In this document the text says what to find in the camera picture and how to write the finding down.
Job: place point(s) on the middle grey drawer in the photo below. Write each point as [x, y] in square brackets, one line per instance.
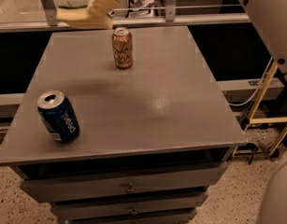
[130, 207]

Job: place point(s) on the grey drawer cabinet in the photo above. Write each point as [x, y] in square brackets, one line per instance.
[165, 111]

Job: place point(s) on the top grey drawer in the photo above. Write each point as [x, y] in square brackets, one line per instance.
[125, 183]

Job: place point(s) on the green and yellow sponge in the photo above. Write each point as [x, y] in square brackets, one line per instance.
[84, 18]

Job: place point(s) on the gold soda can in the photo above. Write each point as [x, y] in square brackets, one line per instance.
[122, 47]

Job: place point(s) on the bottom grey drawer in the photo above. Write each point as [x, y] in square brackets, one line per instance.
[178, 216]

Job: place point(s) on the yellow metal stand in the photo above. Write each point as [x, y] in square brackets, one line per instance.
[256, 114]

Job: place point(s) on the metal railing frame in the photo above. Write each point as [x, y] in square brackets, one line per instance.
[40, 15]

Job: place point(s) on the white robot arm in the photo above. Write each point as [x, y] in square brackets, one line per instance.
[269, 17]

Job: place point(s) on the blue pepsi can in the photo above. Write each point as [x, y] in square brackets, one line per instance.
[58, 116]

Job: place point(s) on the grey drawer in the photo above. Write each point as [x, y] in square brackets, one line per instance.
[178, 216]
[125, 183]
[130, 207]

